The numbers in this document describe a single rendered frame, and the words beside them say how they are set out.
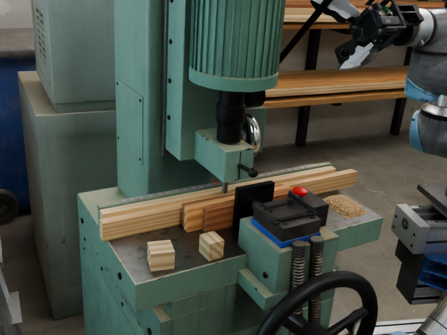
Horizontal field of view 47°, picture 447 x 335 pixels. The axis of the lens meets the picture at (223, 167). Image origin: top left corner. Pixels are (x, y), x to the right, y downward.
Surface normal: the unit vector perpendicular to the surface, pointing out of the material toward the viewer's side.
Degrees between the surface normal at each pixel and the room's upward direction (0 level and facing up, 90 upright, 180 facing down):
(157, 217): 90
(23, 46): 22
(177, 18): 90
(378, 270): 0
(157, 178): 90
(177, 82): 90
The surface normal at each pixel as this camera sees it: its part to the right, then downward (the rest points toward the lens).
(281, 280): 0.50, 0.38
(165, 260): 0.29, 0.40
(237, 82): 0.06, 0.40
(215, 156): -0.87, 0.15
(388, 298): 0.07, -0.91
